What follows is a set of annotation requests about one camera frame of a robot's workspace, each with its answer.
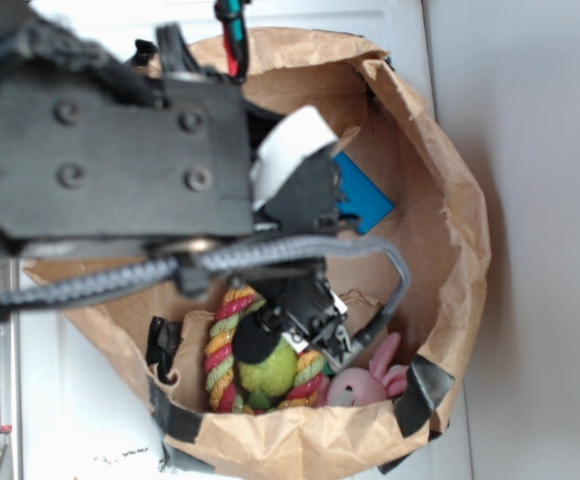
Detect brown paper bag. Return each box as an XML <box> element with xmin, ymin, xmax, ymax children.
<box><xmin>57</xmin><ymin>28</ymin><xmax>491</xmax><ymax>479</ymax></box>

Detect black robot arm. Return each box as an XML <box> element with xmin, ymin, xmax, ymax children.
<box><xmin>0</xmin><ymin>1</ymin><xmax>361</xmax><ymax>369</ymax></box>

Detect grey braided cable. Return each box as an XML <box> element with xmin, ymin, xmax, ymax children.
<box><xmin>0</xmin><ymin>234</ymin><xmax>412</xmax><ymax>374</ymax></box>

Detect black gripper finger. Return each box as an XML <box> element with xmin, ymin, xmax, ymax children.
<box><xmin>232</xmin><ymin>300</ymin><xmax>282</xmax><ymax>362</ymax></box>

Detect red and green wires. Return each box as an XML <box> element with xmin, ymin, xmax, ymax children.
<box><xmin>212</xmin><ymin>0</ymin><xmax>254</xmax><ymax>84</ymax></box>

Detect pink bunny plush toy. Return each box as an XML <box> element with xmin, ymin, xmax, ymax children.
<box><xmin>314</xmin><ymin>333</ymin><xmax>409</xmax><ymax>407</ymax></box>

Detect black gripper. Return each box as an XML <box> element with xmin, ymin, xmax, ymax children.
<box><xmin>246</xmin><ymin>106</ymin><xmax>353</xmax><ymax>370</ymax></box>

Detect green frog plush toy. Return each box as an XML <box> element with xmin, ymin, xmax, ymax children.
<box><xmin>237</xmin><ymin>338</ymin><xmax>298</xmax><ymax>411</ymax></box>

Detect blue rectangular block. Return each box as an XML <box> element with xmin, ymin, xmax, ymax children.
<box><xmin>334</xmin><ymin>152</ymin><xmax>394</xmax><ymax>235</ymax></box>

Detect multicolored twisted rope toy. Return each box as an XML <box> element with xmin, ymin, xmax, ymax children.
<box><xmin>203</xmin><ymin>287</ymin><xmax>327</xmax><ymax>415</ymax></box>

